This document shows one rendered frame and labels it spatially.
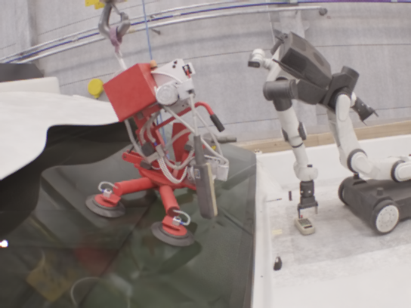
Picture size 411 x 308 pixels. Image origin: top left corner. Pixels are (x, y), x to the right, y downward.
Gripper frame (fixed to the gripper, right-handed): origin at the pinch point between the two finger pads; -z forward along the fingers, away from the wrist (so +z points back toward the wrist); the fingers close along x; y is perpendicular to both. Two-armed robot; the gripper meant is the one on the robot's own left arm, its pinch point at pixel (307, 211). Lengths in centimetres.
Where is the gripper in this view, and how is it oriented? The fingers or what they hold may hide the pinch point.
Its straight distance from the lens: 212.8
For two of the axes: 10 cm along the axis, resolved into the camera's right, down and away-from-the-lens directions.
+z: -1.4, -9.7, -2.0
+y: -0.7, -1.9, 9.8
